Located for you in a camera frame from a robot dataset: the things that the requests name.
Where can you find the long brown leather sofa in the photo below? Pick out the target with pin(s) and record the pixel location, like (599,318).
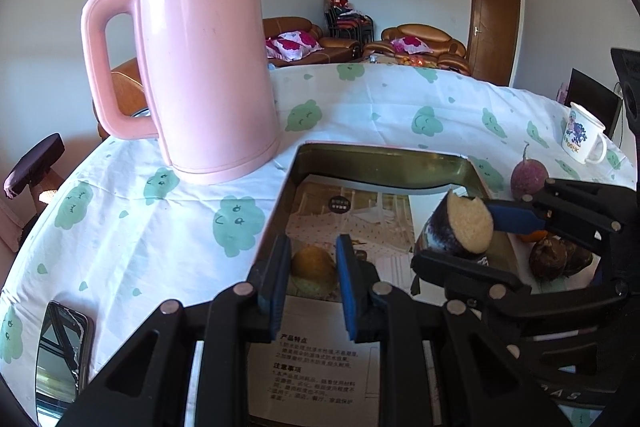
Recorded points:
(335,42)

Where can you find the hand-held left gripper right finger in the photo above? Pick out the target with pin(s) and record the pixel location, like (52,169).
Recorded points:
(346,287)

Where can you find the black monitor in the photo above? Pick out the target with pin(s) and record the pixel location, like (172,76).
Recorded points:
(592,102)

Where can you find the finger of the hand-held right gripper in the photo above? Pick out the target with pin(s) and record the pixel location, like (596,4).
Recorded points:
(515,217)
(450,272)

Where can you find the pink electric kettle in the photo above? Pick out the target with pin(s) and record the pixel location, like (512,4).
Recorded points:
(210,57)

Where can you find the brown leather chair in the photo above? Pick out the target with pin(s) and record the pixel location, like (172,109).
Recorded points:
(122,89)

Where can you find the purple round radish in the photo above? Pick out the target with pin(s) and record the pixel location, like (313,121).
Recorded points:
(527,179)

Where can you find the rectangular metal tin box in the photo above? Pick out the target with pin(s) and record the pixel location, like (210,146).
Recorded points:
(380,167)

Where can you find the black smartphone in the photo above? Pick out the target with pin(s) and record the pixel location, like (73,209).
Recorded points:
(60,357)

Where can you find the white tablecloth green cloud print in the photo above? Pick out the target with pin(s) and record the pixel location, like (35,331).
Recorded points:
(150,232)

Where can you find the pink floral pillow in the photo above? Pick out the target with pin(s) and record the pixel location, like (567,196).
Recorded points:
(412,44)
(305,39)
(282,51)

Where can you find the stacked dark chairs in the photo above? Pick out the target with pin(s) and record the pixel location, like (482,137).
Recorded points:
(350,24)

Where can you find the round brown fruit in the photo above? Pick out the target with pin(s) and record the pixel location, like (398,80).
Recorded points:
(312,272)

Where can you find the orange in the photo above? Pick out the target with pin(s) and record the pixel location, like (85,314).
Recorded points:
(535,237)

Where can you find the printed paper leaflet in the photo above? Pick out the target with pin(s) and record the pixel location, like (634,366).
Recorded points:
(320,217)

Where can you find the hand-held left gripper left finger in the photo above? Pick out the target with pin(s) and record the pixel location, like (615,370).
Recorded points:
(275,287)

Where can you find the brown wooden door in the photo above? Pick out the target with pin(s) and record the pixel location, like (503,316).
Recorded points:
(492,32)

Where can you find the brown leather armchair sofa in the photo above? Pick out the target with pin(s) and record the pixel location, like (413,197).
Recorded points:
(440,47)

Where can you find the pile of colourful snacks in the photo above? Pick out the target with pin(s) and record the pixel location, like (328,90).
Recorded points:
(405,61)

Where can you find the white printed mug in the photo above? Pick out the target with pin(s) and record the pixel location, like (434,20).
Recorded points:
(580,132)

